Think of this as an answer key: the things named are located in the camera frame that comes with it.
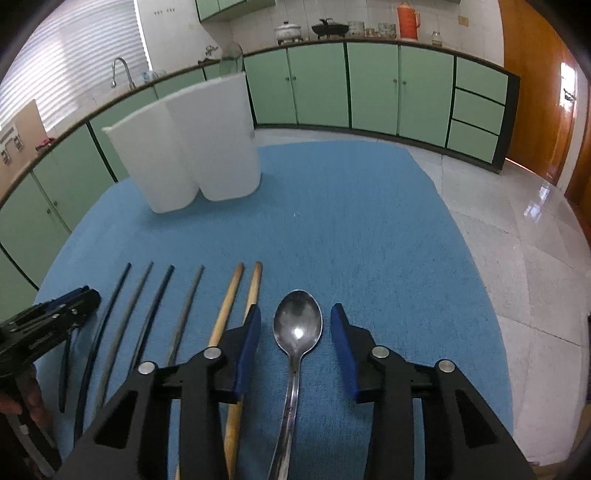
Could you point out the green kitchen cabinets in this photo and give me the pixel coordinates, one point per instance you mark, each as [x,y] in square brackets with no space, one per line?
[231,7]
[374,87]

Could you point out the red cloth item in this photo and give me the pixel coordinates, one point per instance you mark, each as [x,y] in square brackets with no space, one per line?
[42,144]

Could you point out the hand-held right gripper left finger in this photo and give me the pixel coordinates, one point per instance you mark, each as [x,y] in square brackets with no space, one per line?
[247,355]

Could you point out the cardboard box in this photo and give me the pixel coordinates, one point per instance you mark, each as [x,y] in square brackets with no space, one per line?
[23,138]

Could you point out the white cooking pot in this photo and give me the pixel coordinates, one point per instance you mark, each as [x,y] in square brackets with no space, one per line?
[288,33]

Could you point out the black wok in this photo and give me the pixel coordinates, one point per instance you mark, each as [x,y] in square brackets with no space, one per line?
[330,30]

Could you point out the glass jar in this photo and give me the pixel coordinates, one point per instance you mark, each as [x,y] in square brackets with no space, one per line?
[436,39]

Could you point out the drinking glasses by faucet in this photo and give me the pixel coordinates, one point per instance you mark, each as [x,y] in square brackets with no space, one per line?
[152,74]

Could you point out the blue table mat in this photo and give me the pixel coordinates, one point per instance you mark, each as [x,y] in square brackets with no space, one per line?
[346,230]

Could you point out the person's left hand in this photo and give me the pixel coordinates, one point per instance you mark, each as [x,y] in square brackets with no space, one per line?
[32,397]

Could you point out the wooden door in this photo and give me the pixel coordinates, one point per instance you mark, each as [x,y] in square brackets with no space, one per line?
[531,69]
[584,161]

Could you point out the green lower kitchen cabinets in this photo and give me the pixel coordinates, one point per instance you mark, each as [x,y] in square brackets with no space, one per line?
[374,87]

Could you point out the metal kitchen faucet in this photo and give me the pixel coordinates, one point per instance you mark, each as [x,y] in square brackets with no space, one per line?
[122,62]

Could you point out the patterned ceramic container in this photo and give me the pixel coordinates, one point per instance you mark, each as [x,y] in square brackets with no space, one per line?
[387,30]
[355,28]

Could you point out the small metal kettle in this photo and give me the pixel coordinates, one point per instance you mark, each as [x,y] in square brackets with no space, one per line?
[210,53]

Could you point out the grey metal chopstick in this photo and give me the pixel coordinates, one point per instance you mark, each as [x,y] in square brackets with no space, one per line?
[187,314]
[123,323]

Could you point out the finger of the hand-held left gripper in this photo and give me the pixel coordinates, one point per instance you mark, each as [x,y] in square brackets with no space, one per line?
[87,304]
[69,295]

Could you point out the white window blinds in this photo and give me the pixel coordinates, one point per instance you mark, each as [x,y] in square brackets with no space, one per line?
[83,69]

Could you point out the metal spoon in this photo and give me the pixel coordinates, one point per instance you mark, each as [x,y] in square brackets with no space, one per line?
[298,323]

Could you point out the green upper kitchen cabinets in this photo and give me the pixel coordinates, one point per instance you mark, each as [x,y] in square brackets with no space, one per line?
[231,7]

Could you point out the white plastic utensil holder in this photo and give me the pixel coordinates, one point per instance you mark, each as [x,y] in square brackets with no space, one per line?
[221,138]

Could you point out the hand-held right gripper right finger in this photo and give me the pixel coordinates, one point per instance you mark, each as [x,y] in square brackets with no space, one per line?
[344,355]

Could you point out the orange thermos flask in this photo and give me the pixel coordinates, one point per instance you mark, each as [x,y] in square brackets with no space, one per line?
[408,21]

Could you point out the black chopstick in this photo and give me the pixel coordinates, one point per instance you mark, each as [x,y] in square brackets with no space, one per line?
[112,300]
[152,314]

